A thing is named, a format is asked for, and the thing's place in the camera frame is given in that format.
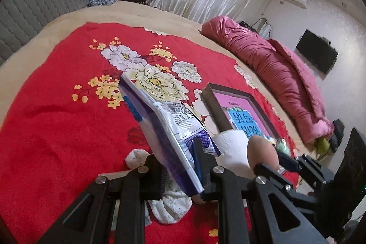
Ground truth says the green sponge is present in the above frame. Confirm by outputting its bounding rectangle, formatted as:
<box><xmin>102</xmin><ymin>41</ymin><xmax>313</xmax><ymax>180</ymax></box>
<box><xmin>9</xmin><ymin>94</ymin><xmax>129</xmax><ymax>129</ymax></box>
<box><xmin>275</xmin><ymin>139</ymin><xmax>292</xmax><ymax>157</ymax></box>

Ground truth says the dark shallow box tray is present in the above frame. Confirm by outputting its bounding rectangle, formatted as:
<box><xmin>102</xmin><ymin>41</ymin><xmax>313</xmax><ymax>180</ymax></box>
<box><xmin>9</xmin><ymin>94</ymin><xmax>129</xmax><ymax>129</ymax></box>
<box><xmin>201</xmin><ymin>83</ymin><xmax>280</xmax><ymax>142</ymax></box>

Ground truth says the red floral blanket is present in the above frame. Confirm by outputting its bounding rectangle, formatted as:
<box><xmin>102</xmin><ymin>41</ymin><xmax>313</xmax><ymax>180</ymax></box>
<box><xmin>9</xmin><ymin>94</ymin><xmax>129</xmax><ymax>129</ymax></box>
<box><xmin>1</xmin><ymin>23</ymin><xmax>289</xmax><ymax>243</ymax></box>

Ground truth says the white speckled sock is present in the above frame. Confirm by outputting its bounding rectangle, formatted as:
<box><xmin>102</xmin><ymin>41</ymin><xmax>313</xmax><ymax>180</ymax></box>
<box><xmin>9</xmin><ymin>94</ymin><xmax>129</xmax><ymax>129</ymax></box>
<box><xmin>125</xmin><ymin>149</ymin><xmax>192</xmax><ymax>225</ymax></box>

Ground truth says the wall television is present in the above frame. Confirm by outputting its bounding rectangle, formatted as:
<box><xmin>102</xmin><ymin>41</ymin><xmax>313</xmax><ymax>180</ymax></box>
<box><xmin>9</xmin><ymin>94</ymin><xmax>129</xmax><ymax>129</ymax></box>
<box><xmin>296</xmin><ymin>29</ymin><xmax>338</xmax><ymax>75</ymax></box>

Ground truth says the pink quilted comforter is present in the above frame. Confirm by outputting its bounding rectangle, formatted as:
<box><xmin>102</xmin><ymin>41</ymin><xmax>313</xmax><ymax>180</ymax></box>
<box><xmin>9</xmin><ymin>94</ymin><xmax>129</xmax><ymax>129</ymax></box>
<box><xmin>201</xmin><ymin>16</ymin><xmax>334</xmax><ymax>145</ymax></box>

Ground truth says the white paper towel roll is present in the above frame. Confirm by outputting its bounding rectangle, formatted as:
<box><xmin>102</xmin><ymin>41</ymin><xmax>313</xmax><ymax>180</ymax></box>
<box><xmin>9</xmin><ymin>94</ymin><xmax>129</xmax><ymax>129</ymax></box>
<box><xmin>213</xmin><ymin>129</ymin><xmax>255</xmax><ymax>179</ymax></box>

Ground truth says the green pillow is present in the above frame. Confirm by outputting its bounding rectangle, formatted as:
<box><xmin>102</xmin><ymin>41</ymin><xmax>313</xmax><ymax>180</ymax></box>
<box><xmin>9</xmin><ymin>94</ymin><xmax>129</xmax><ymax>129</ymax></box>
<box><xmin>314</xmin><ymin>137</ymin><xmax>330</xmax><ymax>156</ymax></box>

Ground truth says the blue patterned cloth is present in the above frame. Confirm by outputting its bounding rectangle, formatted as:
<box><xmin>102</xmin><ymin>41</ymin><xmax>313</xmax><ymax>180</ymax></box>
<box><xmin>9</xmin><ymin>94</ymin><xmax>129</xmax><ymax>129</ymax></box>
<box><xmin>87</xmin><ymin>0</ymin><xmax>116</xmax><ymax>7</ymax></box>

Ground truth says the white blue wipes packet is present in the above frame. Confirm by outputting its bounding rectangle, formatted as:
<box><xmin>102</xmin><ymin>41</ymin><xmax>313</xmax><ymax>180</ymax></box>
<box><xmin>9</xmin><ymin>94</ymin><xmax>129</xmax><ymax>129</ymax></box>
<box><xmin>119</xmin><ymin>74</ymin><xmax>221</xmax><ymax>197</ymax></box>

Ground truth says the beige makeup sponge egg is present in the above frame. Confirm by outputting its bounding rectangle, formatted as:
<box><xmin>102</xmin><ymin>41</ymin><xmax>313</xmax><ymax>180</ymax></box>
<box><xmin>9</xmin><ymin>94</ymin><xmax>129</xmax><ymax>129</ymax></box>
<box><xmin>247</xmin><ymin>135</ymin><xmax>279</xmax><ymax>171</ymax></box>

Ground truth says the pink book in tray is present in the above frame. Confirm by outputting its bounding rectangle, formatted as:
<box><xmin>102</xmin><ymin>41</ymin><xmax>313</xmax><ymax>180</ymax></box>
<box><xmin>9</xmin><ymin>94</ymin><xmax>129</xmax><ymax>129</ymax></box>
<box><xmin>211</xmin><ymin>91</ymin><xmax>279</xmax><ymax>138</ymax></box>

